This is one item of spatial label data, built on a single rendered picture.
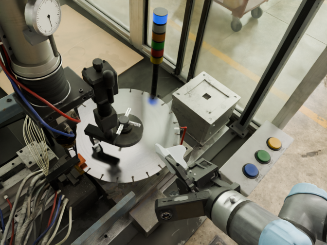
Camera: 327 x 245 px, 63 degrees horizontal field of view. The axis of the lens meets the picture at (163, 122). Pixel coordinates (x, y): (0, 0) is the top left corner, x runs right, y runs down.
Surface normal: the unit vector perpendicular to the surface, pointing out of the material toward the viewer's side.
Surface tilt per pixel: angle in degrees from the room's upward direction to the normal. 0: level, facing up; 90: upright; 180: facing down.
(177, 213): 63
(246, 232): 55
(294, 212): 37
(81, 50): 0
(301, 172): 0
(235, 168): 0
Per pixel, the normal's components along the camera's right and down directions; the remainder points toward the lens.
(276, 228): -0.25, -0.85
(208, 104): 0.08, -0.58
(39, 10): 0.92, 0.36
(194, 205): 0.02, 0.47
